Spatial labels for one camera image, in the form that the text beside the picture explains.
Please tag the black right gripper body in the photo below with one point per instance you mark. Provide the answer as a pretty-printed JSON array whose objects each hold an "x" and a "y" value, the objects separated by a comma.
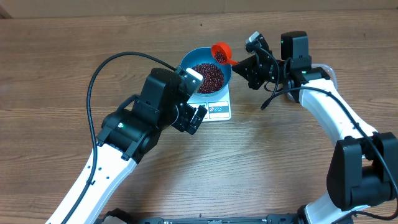
[{"x": 254, "y": 69}]

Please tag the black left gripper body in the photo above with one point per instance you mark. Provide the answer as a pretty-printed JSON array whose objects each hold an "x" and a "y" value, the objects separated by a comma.
[{"x": 183, "y": 118}]

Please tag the orange scoop with blue handle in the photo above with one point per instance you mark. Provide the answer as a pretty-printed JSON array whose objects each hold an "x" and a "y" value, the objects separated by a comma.
[{"x": 222, "y": 53}]

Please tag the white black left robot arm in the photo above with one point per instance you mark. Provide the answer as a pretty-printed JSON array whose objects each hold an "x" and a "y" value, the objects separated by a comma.
[{"x": 127, "y": 135}]

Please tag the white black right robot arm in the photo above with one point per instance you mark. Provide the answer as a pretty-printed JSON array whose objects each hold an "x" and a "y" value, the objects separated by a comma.
[{"x": 363, "y": 168}]

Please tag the teal blue bowl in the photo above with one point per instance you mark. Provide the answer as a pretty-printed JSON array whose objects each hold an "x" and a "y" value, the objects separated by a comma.
[{"x": 203, "y": 55}]

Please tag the white digital kitchen scale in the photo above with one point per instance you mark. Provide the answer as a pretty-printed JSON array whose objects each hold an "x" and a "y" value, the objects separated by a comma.
[{"x": 218, "y": 105}]

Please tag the red beans in bowl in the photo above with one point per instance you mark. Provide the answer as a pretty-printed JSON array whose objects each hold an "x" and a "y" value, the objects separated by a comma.
[{"x": 213, "y": 78}]

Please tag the clear plastic food container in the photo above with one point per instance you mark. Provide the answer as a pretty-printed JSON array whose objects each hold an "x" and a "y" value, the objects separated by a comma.
[{"x": 329, "y": 71}]

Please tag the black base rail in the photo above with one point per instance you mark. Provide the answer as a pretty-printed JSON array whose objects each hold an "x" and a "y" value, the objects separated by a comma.
[{"x": 118, "y": 216}]

